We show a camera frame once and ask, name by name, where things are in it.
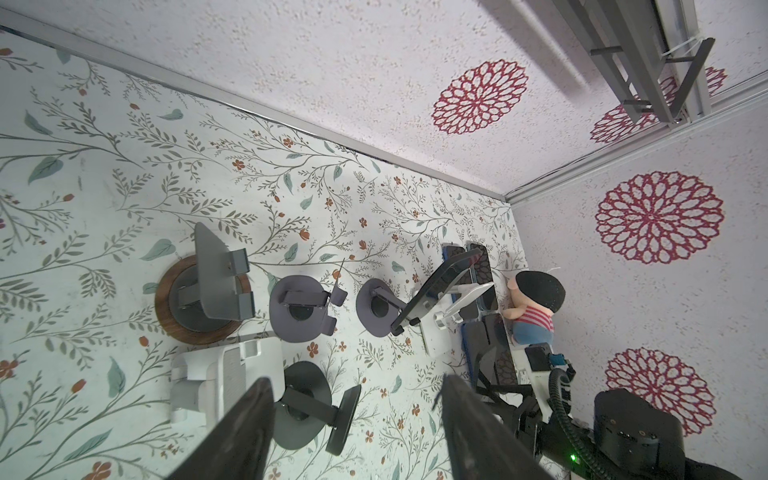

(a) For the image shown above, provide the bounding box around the purple back middle stand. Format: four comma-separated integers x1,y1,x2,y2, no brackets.
356,278,406,338

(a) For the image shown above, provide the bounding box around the dark grey wall shelf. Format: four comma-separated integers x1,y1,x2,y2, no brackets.
553,0,715,124

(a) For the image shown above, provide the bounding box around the black haired doll plush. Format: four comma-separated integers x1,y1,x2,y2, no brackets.
502,270,566,345

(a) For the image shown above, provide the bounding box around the black phone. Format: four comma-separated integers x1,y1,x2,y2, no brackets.
480,313,518,386
391,250,480,336
467,242,498,312

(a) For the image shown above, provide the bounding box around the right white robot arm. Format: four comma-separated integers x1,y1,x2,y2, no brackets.
467,343,734,479

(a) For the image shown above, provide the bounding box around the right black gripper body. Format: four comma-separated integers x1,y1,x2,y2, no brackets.
473,345,543,456

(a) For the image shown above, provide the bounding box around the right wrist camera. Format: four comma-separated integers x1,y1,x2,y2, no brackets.
508,341,568,421

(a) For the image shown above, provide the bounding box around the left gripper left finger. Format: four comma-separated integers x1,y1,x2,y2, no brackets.
169,377,275,480

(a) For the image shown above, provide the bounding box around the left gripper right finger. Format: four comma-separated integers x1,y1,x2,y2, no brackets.
435,375,551,480

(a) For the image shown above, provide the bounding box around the black front left stand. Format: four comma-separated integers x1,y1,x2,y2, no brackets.
273,361,362,456

